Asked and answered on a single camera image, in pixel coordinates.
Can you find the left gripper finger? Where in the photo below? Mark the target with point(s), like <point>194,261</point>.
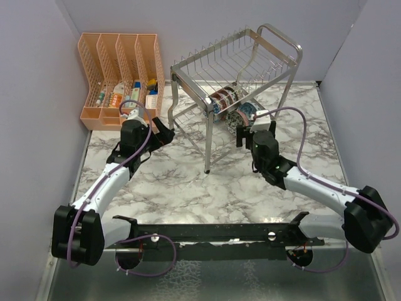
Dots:
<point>159,127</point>
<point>164,138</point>

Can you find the stainless steel dish rack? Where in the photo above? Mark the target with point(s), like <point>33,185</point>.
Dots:
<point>210,83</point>

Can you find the blue floral bowl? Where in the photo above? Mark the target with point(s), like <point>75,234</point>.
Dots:
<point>249,109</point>

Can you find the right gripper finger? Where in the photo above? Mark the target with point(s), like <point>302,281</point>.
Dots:
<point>272,127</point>
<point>242,136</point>

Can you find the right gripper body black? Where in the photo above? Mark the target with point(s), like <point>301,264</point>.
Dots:
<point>257,165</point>

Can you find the white glue tube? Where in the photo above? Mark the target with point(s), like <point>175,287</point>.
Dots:
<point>101,97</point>

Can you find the green white box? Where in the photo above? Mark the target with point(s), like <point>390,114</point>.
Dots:
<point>135,91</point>

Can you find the orange plastic file organizer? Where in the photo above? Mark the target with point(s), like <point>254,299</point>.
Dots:
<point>111,58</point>

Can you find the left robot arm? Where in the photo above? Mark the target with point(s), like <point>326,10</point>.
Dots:
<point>94,203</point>

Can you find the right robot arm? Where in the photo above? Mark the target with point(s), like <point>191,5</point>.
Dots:
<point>363,218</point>

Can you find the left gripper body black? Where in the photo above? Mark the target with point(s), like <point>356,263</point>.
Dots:
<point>149,145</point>

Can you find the pink dotted pattern bowl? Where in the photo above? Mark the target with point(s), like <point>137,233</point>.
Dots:
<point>226,98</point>

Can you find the blue triangle pattern bowl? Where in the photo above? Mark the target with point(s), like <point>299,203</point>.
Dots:
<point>216,112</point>

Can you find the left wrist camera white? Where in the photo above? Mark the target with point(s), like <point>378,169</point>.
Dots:
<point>135,114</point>

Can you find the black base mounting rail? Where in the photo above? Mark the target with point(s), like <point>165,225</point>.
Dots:
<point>212,242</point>

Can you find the red diamond pattern bowl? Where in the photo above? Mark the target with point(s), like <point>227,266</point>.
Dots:
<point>218,98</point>

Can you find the brown geometric pattern bowl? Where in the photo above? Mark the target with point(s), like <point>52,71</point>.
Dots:
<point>238,93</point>

